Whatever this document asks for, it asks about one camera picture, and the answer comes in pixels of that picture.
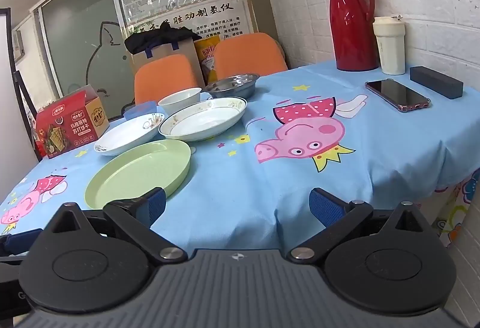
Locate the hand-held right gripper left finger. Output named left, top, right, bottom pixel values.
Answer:
left=47, top=187, right=189, bottom=264

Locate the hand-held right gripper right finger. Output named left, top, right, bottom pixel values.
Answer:
left=286, top=187, right=431, bottom=263

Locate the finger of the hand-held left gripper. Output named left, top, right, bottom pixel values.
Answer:
left=0, top=228, right=44, bottom=258

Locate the translucent blue bowl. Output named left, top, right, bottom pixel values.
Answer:
left=123, top=101, right=166, bottom=122

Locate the light green plate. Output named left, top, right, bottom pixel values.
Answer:
left=84, top=140, right=192, bottom=209

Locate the white floral round plate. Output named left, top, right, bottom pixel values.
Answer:
left=94, top=113, right=166, bottom=157

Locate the blue cartoon pig tablecloth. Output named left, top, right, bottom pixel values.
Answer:
left=0, top=60, right=480, bottom=251

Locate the white gold-rimmed oval dish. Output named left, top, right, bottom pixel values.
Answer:
left=158, top=96, right=248, bottom=143

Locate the white ceramic bowl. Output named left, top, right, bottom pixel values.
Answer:
left=157, top=87, right=202, bottom=116

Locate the red and brown cracker box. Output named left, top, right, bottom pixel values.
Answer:
left=35, top=83, right=110, bottom=159

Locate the orange chair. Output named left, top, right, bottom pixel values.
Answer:
left=214, top=33, right=289, bottom=81
left=134, top=54, right=200, bottom=105

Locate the colourful printed under-cloth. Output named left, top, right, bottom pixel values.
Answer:
left=431, top=167, right=480, bottom=252

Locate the smartphone in clear case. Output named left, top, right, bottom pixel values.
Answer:
left=365, top=78, right=432, bottom=113

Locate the stainless steel bowl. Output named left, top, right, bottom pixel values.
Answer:
left=203, top=74, right=260, bottom=100

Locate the whiteboard with black stand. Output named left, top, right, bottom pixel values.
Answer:
left=0, top=7, right=42, bottom=197

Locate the cardboard box with black cloth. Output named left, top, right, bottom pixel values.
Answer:
left=128, top=37, right=206, bottom=89

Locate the yellow snack packet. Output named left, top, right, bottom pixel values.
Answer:
left=194, top=36, right=222, bottom=85

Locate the black rectangular box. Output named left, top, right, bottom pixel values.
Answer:
left=409, top=65, right=464, bottom=100

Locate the black cloth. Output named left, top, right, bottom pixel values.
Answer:
left=124, top=23, right=201, bottom=54

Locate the white tumbler cup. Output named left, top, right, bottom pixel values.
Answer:
left=372, top=15, right=407, bottom=76

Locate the red thermos jug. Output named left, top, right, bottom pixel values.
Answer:
left=326, top=0, right=380, bottom=71

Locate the frosted glass door with cartoon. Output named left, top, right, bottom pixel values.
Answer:
left=37, top=0, right=133, bottom=104

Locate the white sign board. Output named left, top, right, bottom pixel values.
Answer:
left=125, top=0, right=256, bottom=42

